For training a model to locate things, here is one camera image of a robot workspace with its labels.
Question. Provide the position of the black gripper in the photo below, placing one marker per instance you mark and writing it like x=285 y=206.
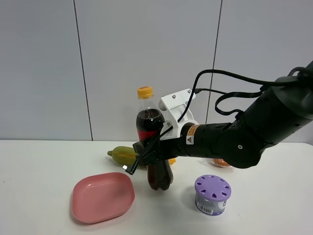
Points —
x=153 y=150

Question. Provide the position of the cola bottle yellow cap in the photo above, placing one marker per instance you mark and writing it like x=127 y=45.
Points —
x=149 y=122

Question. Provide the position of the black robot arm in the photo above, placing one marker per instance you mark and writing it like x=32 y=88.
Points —
x=280 y=108

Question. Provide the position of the toy corn cob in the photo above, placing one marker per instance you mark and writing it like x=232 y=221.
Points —
x=123 y=155

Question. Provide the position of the pink square plate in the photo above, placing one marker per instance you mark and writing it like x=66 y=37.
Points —
x=102 y=197

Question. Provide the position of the purple lid air freshener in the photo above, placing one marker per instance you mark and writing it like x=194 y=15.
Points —
x=212 y=193

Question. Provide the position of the wrapped fruit tart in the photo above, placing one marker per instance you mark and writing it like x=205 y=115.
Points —
x=220 y=163

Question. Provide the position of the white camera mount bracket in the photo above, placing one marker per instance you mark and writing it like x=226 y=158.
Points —
x=173 y=106

